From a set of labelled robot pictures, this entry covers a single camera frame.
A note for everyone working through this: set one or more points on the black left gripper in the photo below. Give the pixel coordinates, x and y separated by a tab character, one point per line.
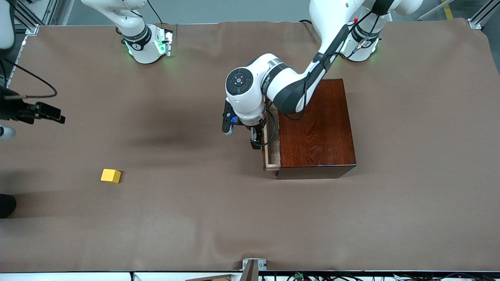
256	136

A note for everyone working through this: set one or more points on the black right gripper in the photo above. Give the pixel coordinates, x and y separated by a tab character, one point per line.
11	110

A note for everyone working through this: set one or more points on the yellow block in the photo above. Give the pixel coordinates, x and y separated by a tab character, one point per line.
110	175

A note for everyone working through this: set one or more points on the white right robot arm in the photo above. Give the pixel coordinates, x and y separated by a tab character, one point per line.
142	47

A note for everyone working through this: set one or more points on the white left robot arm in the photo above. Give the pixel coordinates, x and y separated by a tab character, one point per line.
250	101

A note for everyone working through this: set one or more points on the dark brown wooden cabinet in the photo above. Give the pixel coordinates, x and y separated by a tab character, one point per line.
320	132

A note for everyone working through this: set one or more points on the black round object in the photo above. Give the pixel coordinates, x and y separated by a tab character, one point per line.
6	206

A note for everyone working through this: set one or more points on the green connector plug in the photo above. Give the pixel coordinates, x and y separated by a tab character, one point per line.
299	276

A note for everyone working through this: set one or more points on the aluminium frame profile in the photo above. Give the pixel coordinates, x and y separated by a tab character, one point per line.
478	19
27	21

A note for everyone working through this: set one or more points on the grey metal bracket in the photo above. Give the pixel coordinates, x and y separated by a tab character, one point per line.
262	265

